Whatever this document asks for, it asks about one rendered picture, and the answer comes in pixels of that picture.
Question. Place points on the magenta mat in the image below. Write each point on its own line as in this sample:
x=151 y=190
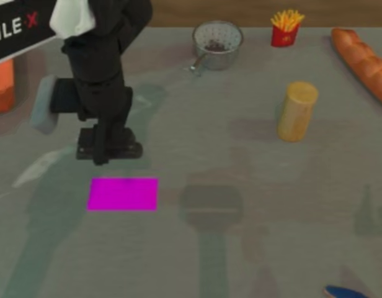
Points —
x=122 y=194

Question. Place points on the yellow cylindrical bottle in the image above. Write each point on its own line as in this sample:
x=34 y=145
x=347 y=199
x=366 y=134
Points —
x=296 y=111

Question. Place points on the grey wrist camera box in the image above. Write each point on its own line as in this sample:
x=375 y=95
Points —
x=43 y=105

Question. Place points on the brown baguette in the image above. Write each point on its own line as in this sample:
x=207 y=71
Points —
x=361 y=62

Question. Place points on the orange block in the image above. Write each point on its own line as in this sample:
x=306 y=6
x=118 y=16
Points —
x=2 y=87

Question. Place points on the blue object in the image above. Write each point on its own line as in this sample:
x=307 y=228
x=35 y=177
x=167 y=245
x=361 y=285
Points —
x=343 y=292

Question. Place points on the red french fries box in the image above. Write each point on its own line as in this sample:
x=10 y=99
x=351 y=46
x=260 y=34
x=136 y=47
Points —
x=285 y=29

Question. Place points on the black AgileX base plate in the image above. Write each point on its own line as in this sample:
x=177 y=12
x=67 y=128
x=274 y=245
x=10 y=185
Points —
x=14 y=28

